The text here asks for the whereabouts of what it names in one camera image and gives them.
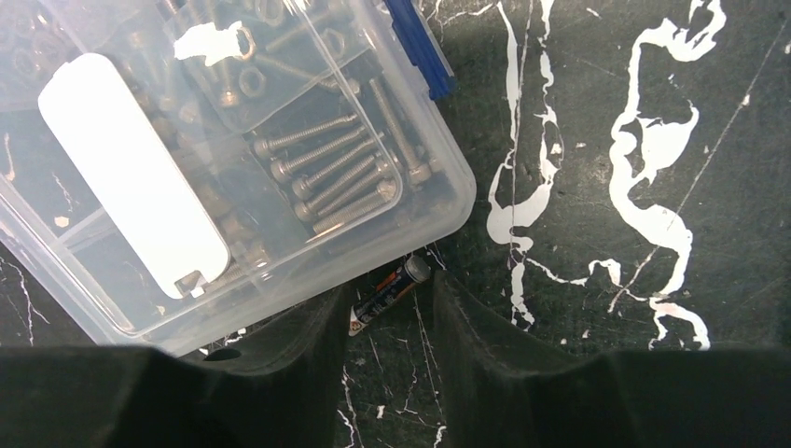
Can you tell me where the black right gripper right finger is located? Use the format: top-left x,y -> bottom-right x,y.
433,272 -> 790,447

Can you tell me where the white remote battery cover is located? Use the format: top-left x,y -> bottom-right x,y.
37,53 -> 230,300

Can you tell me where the clear plastic screw box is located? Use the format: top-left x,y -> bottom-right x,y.
1,1 -> 475,356

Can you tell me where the small black battery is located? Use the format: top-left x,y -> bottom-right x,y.
348,256 -> 432,337

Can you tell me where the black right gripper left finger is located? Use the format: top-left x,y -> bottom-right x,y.
1,285 -> 353,447

